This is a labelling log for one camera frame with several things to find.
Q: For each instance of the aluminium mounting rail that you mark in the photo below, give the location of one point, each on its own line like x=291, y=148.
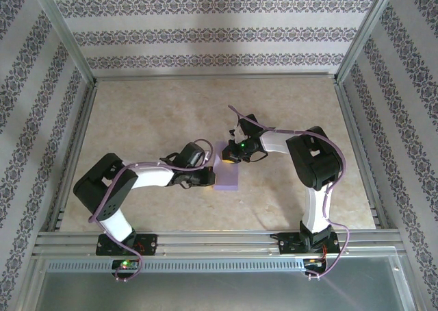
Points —
x=212, y=244

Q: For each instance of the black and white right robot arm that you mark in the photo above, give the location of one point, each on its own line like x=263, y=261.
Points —
x=315, y=160

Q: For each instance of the circuit board with orange light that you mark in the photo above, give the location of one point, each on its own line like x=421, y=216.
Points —
x=313, y=263

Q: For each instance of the circuit board with green light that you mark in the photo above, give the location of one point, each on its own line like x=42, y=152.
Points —
x=125, y=264

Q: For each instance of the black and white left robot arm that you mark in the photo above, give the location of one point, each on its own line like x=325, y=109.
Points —
x=102, y=184

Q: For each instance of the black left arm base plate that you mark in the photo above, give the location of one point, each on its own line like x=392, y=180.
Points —
x=147, y=244

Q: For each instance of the grey metal panel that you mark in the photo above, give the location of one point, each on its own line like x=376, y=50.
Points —
x=219, y=290

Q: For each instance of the aluminium frame post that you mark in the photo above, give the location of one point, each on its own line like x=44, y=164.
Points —
x=64, y=26
x=367, y=26

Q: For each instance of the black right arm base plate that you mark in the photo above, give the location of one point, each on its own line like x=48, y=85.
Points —
x=287, y=244

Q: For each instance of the aluminium table edge rail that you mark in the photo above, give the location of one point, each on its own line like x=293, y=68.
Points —
x=349, y=119
x=76, y=136
x=215, y=75

